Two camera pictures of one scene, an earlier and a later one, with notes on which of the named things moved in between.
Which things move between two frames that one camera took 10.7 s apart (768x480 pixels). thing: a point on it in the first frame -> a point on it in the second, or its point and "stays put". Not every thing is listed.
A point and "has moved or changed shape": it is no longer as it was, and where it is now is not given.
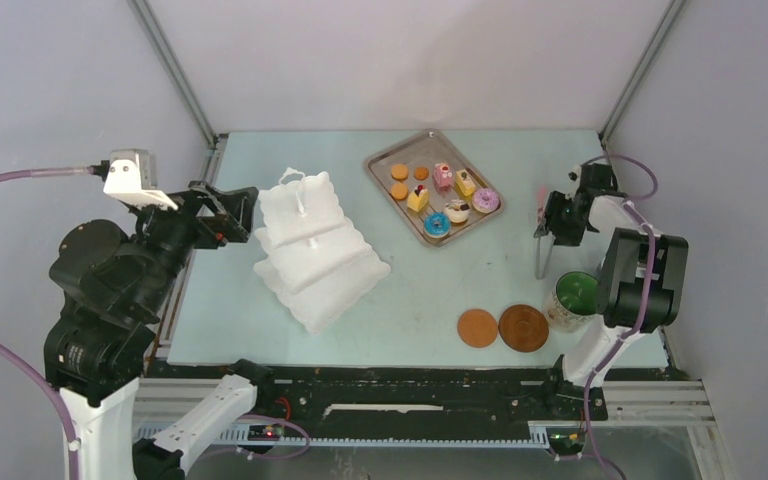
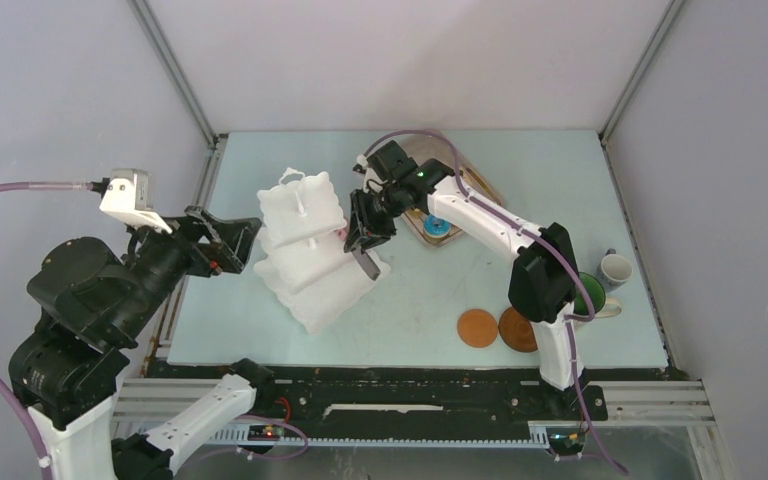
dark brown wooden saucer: [523, 327] stays put
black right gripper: [563, 237] -> [364, 231]
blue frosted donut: [437, 225] stays put
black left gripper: [232, 218] -> [231, 243]
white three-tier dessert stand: [314, 263] stays put
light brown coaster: [477, 327] stays put
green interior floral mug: [575, 301] stays put
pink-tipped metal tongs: [544, 240] has moved or changed shape
